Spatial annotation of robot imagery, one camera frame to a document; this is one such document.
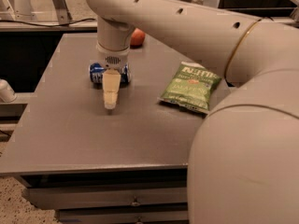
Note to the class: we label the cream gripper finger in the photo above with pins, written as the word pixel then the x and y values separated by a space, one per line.
pixel 111 84

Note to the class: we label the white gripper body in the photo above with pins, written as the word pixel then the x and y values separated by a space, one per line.
pixel 112 60

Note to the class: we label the blue pepsi can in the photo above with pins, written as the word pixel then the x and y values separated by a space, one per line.
pixel 96 72

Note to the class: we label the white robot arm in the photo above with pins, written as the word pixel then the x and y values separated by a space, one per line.
pixel 243 166

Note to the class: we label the red apple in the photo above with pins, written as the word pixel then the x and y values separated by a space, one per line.
pixel 137 38

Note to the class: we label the green jalapeno chips bag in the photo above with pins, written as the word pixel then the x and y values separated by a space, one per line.
pixel 191 87

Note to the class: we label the grey drawer cabinet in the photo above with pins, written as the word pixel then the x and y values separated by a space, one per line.
pixel 66 138

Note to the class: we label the white cylinder at left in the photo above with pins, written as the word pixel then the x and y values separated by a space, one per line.
pixel 7 94

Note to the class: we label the top grey drawer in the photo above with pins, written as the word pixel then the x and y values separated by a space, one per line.
pixel 105 196

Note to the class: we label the grey drawer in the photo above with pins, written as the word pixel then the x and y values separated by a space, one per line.
pixel 147 214
pixel 105 196

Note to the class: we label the lower grey drawer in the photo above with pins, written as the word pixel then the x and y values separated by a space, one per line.
pixel 147 214

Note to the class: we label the metal frame rail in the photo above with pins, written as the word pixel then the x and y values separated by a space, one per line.
pixel 280 15

